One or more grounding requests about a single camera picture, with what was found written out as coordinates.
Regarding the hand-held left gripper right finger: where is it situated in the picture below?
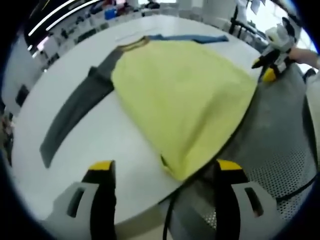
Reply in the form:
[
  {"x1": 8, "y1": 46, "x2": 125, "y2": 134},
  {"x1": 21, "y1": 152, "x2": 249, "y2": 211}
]
[{"x1": 214, "y1": 159, "x2": 296, "y2": 240}]

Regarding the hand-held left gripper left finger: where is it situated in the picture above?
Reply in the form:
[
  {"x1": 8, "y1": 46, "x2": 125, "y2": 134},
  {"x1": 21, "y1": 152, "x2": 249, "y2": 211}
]
[{"x1": 41, "y1": 159, "x2": 118, "y2": 240}]

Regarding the yellow blue grey garment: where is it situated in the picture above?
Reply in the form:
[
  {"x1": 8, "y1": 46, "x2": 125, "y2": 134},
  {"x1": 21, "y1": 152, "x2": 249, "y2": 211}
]
[{"x1": 39, "y1": 34, "x2": 259, "y2": 182}]

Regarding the black metal stand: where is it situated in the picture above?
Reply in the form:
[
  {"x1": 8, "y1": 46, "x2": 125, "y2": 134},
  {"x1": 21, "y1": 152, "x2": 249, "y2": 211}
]
[{"x1": 229, "y1": 4, "x2": 251, "y2": 38}]

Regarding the grey mesh office chair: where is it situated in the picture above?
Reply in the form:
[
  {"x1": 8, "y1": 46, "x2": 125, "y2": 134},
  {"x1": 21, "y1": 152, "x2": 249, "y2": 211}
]
[{"x1": 159, "y1": 62, "x2": 320, "y2": 240}]

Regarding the blue bin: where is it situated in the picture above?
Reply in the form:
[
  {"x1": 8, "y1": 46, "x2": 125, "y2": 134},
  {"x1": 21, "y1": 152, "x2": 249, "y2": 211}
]
[{"x1": 104, "y1": 7, "x2": 118, "y2": 20}]

